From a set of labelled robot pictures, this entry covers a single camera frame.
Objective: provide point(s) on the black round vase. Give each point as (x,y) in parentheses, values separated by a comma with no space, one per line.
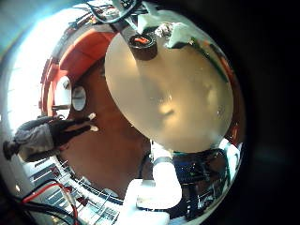
(143,47)

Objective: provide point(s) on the bouquet in white paper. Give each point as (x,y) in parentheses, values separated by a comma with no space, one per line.
(182,34)

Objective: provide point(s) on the large round white side table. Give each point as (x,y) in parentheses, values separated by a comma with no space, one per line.
(63,93)

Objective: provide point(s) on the orange curved sofa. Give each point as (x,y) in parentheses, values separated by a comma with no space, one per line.
(84,50)

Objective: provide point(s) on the person in grey jacket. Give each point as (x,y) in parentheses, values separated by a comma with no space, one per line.
(37,137)

